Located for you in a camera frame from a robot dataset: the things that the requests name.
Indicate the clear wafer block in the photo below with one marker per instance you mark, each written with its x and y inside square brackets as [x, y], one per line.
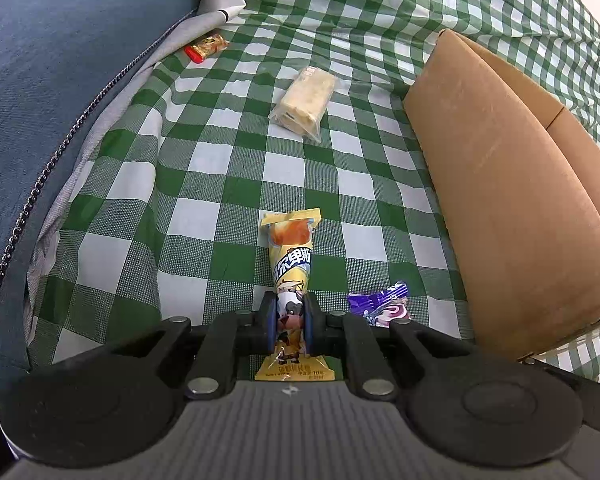
[304, 104]

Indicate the yellow cow snack packet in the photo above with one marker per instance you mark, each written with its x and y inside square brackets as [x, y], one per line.
[290, 249]

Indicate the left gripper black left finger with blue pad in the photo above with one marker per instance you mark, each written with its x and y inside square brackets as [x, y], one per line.
[201, 361]

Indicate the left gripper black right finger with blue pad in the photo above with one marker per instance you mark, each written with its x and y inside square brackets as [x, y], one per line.
[378, 363]

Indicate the purple candy wrapper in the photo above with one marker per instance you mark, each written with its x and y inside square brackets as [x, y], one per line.
[382, 307]

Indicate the green white checkered cloth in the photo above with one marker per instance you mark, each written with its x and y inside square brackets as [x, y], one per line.
[162, 215]

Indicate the red gold candy wrapper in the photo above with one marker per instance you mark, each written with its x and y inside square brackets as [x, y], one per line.
[205, 46]

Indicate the brown cardboard box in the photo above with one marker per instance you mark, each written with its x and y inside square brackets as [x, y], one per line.
[518, 182]

